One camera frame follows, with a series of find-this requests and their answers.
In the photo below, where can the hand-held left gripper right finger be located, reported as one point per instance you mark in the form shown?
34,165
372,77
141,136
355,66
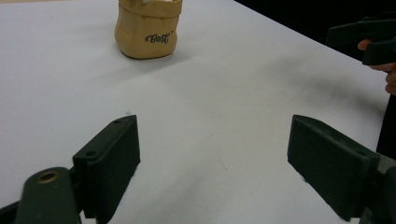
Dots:
330,161

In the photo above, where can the tan pen holder with bear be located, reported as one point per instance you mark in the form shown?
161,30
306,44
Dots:
146,25

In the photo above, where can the white table cover sheet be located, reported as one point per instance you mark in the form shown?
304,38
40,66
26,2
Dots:
218,93

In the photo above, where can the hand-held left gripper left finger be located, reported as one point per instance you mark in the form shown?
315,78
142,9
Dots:
109,161

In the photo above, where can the black curtain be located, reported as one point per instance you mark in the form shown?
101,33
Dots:
295,12

